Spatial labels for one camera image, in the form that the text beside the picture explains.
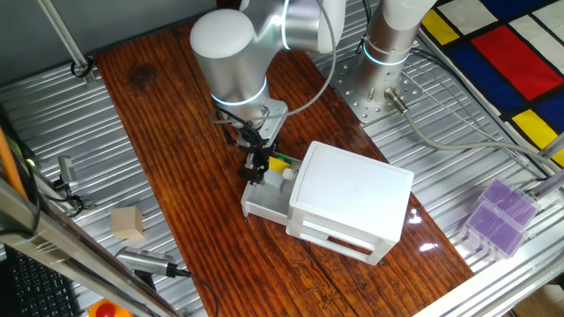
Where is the black camera cable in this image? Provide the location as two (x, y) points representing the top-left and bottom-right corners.
(174, 267), (220, 317)

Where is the clear box with purple contents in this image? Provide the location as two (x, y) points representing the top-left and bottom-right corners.
(457, 200), (530, 261)
(479, 177), (542, 219)

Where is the large wooden cube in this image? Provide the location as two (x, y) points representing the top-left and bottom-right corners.
(109, 205), (145, 241)

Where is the orange tube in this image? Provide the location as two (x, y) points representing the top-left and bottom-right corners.
(0, 125), (28, 200)

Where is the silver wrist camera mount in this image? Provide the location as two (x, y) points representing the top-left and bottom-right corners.
(257, 100), (289, 136)

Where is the orange emergency stop box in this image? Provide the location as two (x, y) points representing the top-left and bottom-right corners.
(85, 299), (134, 317)

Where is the white plastic drawer cabinet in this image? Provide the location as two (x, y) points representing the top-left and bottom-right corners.
(285, 140), (415, 267)

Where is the aluminium frame profile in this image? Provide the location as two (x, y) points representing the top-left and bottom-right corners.
(528, 131), (564, 200)
(0, 175), (182, 317)
(37, 0), (97, 85)
(412, 237), (564, 317)

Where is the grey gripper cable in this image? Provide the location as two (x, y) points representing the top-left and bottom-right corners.
(209, 0), (338, 129)

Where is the yellow grey push-button box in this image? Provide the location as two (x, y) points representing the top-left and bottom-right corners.
(263, 151), (293, 192)

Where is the red blue yellow checked cloth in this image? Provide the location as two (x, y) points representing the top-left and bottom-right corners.
(418, 0), (564, 169)

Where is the silver perforated mounting plate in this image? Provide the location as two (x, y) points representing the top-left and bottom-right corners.
(321, 51), (425, 127)

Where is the black cable tie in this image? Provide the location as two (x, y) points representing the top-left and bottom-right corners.
(70, 55), (96, 79)

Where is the glossy brown wood board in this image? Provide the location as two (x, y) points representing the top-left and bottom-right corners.
(93, 21), (475, 317)

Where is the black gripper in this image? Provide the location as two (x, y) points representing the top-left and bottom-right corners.
(236, 130), (280, 187)

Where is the small grey camera on clamp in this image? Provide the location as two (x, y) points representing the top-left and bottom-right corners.
(52, 155), (96, 212)

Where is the thick grey cable, metal plug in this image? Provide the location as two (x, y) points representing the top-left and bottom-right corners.
(383, 86), (564, 173)

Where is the ribbed silver camera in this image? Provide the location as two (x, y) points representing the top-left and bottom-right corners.
(115, 246), (178, 278)

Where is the black keyboard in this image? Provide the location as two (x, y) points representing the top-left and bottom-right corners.
(0, 246), (85, 317)

